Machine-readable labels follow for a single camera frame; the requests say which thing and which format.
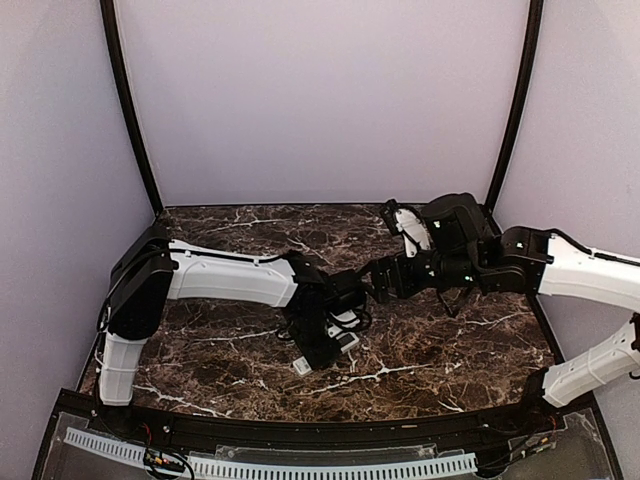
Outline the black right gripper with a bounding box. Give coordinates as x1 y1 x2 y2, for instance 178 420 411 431
354 246 485 303

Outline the white remote control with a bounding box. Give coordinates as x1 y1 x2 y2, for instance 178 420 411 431
292 333 360 376

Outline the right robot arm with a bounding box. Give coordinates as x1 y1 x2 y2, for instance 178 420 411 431
358 193 639 434

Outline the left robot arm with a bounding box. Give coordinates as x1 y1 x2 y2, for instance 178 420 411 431
97 226 371 436

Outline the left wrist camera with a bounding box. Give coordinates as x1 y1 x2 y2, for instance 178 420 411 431
327 310 360 338

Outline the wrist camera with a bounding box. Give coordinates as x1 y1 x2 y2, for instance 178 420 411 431
380 199 431 258
327 310 360 338

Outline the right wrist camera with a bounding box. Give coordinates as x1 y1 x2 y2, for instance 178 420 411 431
380 199 431 258

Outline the white slotted cable duct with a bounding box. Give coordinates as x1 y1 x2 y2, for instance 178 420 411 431
64 427 477 479

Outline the black front rail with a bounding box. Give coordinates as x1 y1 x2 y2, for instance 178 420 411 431
53 389 571 452

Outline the black right corner post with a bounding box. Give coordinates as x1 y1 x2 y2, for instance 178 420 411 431
484 0 544 213

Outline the black corner post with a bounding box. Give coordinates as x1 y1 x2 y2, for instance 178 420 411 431
484 0 544 213
99 0 164 217

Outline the black left corner post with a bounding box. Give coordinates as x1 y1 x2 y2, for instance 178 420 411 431
99 0 164 217

